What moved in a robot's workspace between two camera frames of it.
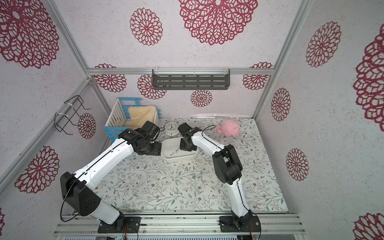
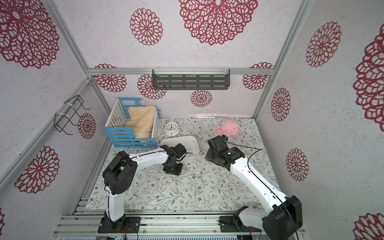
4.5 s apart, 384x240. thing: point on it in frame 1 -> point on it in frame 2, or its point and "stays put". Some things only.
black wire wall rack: [63, 118] stays put
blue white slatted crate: [115, 125] stays put
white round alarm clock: [171, 128] stays put
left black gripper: [157, 150] -> [177, 172]
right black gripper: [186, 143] -> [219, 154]
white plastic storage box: [170, 150] stays put
